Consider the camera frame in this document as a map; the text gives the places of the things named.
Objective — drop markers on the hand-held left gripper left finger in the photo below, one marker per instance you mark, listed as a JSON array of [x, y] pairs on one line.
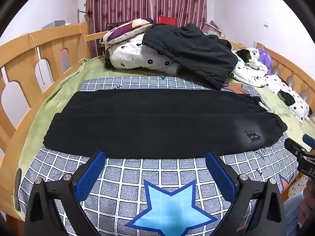
[[91, 174]]

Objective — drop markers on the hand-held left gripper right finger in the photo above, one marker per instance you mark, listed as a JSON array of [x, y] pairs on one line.
[[220, 174]]

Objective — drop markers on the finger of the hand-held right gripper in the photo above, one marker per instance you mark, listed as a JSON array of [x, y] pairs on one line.
[[294, 146], [309, 141]]

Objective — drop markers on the black pants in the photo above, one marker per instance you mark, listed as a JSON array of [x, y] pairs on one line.
[[147, 123]]

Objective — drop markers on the person's right hand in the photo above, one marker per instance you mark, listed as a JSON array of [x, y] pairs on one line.
[[308, 201]]

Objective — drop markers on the grey checked star blanket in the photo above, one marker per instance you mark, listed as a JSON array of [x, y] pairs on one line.
[[118, 194]]

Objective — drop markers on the white floral pillow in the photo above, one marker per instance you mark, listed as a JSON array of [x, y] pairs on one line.
[[292, 100]]

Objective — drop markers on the person's jeans leg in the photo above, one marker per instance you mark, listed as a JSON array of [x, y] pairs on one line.
[[292, 213]]

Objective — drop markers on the green bed sheet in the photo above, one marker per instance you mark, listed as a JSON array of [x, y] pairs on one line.
[[56, 95]]

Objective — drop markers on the purple plush toy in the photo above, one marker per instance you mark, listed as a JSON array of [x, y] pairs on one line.
[[264, 57]]

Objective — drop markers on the black jacket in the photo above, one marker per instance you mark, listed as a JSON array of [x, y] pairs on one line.
[[196, 54]]

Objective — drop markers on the white floral quilt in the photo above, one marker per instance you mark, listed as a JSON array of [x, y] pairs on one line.
[[137, 54]]

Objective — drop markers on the purple patterned pillow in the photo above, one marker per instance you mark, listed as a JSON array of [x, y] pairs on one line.
[[120, 33]]

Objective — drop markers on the grey box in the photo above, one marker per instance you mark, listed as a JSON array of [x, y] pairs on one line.
[[53, 24]]

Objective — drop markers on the red box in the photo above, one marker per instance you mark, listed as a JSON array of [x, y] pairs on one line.
[[166, 20]]

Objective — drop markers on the maroon striped curtain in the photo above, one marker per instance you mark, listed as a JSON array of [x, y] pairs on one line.
[[147, 0]]

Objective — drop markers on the wooden bed frame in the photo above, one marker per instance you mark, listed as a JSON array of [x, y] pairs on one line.
[[19, 51]]

